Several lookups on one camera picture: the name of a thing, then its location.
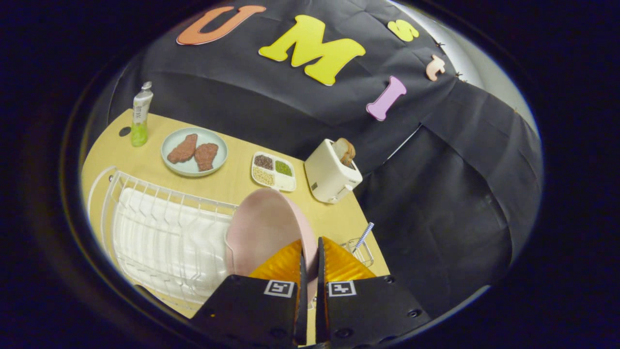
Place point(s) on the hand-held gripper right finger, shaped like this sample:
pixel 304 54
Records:
pixel 368 310

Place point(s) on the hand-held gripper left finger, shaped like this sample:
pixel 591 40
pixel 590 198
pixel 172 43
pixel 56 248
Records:
pixel 252 310

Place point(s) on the pink plate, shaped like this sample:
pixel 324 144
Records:
pixel 266 223

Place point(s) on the white divided bean dish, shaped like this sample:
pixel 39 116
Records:
pixel 286 182

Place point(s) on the light blue plate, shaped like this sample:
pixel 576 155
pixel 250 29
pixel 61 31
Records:
pixel 218 155

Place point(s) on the white toaster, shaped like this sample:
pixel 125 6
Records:
pixel 329 177

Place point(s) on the brown meat piece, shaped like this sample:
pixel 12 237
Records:
pixel 183 149
pixel 206 156

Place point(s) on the brown bread slice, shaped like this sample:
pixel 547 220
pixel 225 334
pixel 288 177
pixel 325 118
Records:
pixel 346 150

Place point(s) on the green drink bottle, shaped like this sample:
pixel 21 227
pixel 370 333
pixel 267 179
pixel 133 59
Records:
pixel 141 116

